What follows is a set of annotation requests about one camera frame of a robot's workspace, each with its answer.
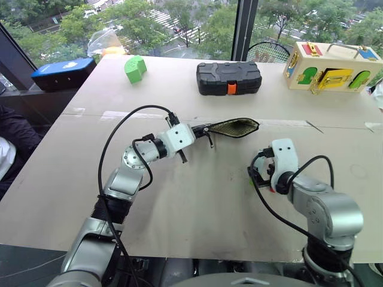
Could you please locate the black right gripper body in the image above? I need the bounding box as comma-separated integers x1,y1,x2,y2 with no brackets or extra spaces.
267,161,278,188

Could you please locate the black grid zip pouch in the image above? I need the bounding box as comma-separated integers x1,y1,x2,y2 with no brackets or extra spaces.
204,118,260,149

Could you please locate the black tool case orange latch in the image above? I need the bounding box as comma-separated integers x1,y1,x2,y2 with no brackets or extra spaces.
196,62,263,97

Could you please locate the green curved block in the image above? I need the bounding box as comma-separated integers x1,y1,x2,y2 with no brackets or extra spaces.
124,55,148,84

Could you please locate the black racket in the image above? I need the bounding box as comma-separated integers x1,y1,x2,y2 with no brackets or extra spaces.
245,41,291,63

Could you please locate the orange round object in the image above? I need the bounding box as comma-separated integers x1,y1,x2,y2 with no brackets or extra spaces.
101,46,126,59

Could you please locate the wooden lock puzzle box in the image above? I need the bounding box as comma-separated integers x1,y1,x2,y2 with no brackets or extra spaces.
282,41,383,95

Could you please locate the clear plastic bag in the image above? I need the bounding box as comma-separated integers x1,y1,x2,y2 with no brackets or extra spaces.
87,28,123,57

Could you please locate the white rounded object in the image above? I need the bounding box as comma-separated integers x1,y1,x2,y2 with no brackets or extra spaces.
369,80,383,110

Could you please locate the blue and black box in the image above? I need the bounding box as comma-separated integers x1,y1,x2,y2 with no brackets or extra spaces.
31,57,98,93

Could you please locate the person in dark jacket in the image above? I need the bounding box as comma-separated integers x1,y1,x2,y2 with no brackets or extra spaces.
0,104,45,201

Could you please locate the white cloth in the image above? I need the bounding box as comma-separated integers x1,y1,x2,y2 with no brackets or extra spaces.
0,136,17,182

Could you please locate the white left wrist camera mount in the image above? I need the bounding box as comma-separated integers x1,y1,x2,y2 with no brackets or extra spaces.
165,122,197,158

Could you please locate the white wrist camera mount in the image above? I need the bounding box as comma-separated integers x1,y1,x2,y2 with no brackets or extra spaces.
165,122,197,158
265,138,299,182

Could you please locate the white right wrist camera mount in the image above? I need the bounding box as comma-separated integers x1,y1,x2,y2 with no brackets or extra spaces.
265,138,299,182

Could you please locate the long black right arm cable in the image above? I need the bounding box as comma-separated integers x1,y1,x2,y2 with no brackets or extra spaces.
250,149,364,287

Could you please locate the long black arm cable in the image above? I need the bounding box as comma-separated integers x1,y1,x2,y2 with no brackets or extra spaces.
250,149,364,287
97,104,180,287

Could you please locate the short black left arm cable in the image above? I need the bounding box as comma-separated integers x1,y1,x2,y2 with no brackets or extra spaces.
131,135,154,192

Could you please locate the short black arm cable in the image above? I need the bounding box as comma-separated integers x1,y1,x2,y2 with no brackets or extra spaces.
131,135,154,192
294,154,335,189

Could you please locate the short black right arm cable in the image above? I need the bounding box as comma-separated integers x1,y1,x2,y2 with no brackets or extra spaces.
294,154,335,189

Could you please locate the long black left arm cable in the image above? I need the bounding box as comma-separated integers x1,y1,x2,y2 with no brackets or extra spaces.
97,104,180,287

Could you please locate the dark window frame post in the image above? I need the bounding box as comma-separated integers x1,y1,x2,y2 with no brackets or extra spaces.
232,0,260,62

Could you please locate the slanted dark window frame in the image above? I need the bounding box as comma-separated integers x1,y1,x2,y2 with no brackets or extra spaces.
0,22,39,90

